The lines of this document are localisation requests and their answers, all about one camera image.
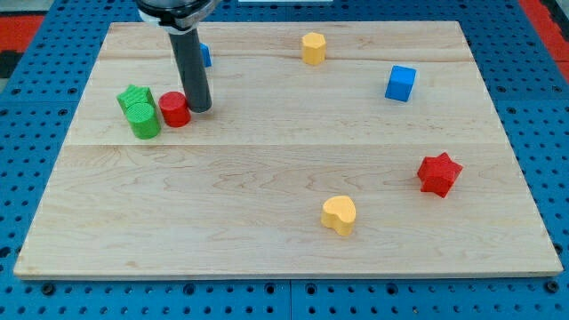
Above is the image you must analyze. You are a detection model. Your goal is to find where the small blue block behind rod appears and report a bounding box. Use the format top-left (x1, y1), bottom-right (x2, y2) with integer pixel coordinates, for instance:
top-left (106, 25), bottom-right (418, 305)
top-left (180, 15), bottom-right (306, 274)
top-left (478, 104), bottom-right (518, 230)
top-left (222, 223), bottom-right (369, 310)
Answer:
top-left (200, 43), bottom-right (212, 68)

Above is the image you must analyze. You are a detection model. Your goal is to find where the green cylinder block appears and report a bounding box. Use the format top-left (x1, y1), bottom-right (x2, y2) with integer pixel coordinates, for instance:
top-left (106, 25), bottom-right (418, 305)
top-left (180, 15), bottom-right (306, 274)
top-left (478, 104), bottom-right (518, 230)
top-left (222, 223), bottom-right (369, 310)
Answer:
top-left (125, 102), bottom-right (161, 140)

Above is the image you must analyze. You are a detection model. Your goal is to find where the yellow heart block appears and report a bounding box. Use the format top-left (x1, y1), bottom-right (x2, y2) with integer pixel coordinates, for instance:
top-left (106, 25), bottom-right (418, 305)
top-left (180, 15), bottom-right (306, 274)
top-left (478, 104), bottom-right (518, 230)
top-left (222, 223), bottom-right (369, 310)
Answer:
top-left (320, 196), bottom-right (357, 236)

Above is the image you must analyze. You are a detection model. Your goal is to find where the blue cube block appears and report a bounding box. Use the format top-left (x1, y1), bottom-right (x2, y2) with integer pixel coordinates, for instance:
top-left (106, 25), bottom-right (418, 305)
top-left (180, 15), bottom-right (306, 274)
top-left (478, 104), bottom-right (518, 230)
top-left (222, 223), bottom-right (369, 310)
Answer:
top-left (384, 65), bottom-right (416, 102)

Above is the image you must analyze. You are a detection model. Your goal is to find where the yellow hexagon block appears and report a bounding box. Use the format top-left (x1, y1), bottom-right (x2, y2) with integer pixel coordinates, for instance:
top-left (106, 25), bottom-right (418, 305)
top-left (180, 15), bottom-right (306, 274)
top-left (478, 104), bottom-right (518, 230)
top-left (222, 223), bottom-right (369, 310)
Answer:
top-left (301, 32), bottom-right (326, 66)

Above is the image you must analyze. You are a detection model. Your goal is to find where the red cylinder block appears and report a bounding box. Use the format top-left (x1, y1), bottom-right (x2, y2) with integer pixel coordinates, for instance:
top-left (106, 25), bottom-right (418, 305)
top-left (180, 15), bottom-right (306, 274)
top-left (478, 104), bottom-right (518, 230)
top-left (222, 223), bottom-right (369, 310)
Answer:
top-left (158, 92), bottom-right (191, 127)

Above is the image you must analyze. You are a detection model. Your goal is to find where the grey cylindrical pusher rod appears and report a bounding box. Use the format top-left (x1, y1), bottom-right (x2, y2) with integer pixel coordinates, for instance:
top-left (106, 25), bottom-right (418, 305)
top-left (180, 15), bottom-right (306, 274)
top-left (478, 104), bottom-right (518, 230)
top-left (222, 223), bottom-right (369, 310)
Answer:
top-left (169, 28), bottom-right (212, 113)

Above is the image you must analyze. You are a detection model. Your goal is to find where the red star block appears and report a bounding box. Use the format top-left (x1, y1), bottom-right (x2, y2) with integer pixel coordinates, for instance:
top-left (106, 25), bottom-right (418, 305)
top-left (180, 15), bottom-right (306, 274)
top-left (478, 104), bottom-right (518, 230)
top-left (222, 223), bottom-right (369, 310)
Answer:
top-left (417, 152), bottom-right (463, 198)

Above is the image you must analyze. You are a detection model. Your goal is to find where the light wooden board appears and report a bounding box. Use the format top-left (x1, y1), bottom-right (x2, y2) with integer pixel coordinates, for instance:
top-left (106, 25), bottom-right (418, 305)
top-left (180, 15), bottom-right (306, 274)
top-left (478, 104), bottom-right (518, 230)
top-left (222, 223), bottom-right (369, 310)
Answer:
top-left (14, 21), bottom-right (563, 280)

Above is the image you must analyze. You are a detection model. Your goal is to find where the green star block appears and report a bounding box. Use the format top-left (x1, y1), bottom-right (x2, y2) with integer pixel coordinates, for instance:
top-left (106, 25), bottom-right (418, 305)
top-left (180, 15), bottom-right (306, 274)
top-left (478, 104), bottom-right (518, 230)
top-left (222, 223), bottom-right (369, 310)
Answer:
top-left (116, 84), bottom-right (156, 114)

